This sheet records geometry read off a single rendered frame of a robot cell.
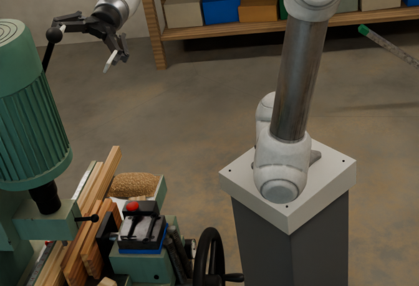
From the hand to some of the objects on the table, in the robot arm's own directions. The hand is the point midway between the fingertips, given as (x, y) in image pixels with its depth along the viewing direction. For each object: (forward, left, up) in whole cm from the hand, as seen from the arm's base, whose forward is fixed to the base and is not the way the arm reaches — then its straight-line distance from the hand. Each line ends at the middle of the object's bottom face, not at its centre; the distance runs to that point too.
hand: (80, 53), depth 129 cm
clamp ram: (+17, +17, -43) cm, 49 cm away
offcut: (+28, +25, -43) cm, 57 cm away
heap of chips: (-1, -1, -44) cm, 44 cm away
